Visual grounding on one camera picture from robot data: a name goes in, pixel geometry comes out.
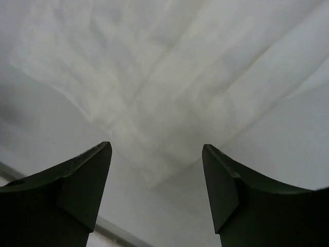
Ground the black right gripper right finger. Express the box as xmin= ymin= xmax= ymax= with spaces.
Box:
xmin=202 ymin=144 xmax=328 ymax=246

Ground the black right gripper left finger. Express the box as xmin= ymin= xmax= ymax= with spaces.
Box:
xmin=1 ymin=142 xmax=112 ymax=246

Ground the white pleated skirt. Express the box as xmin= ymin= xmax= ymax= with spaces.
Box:
xmin=10 ymin=1 xmax=328 ymax=187

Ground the aluminium table front rail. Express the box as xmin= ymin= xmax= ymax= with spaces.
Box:
xmin=1 ymin=162 xmax=152 ymax=247

